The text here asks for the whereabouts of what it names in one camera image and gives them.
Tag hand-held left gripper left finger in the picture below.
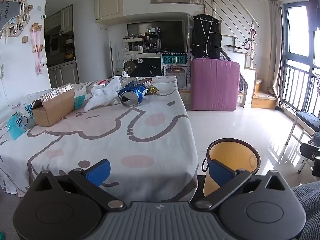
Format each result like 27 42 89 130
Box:
31 159 127 211

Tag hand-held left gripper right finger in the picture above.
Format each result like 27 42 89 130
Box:
191 159 292 211

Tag yellow waste bin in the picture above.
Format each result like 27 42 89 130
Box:
202 138 260 204

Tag blue plastic packet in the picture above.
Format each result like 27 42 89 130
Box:
7 102 35 140

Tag pink folded mattress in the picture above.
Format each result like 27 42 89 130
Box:
191 58 241 111

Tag grey knit fabric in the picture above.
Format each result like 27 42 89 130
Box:
291 180 320 240

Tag cardboard box with foil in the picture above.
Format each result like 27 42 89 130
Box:
32 84 75 127

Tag crushed blue can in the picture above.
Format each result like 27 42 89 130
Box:
118 81 148 108

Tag beige curtain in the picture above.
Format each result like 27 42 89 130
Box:
268 0 288 108

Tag white wire cube shelf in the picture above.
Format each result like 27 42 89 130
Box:
161 52 192 90

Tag metal stair railing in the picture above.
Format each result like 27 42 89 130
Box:
204 0 260 55

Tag wooden stairs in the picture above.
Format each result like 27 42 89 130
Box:
240 67 278 109

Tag green sign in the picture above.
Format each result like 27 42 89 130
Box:
162 54 187 65

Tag black letter board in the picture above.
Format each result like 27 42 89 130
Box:
124 57 162 77

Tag pink hanging lanyard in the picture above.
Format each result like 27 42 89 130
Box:
31 23 48 75

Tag black vest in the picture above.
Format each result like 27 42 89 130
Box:
191 14 223 59

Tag white bottle rack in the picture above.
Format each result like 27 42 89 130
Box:
122 37 146 54

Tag cream wall cabinet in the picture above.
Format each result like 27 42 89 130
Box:
94 0 124 22

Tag large window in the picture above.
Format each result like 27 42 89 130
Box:
281 1 320 120

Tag cartoon printed tablecloth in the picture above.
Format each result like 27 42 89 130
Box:
0 76 199 205

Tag wall photo collage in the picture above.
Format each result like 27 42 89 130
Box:
0 0 34 38

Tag white plastic bag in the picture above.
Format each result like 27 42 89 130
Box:
84 76 123 112

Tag clear plastic bottle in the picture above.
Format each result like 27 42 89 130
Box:
85 76 140 93

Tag kitchen base cabinet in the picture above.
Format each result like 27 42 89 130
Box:
47 63 79 88

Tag small teal packet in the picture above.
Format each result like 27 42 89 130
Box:
74 94 87 110

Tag white chair with blue cushion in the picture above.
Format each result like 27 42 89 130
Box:
285 110 320 173

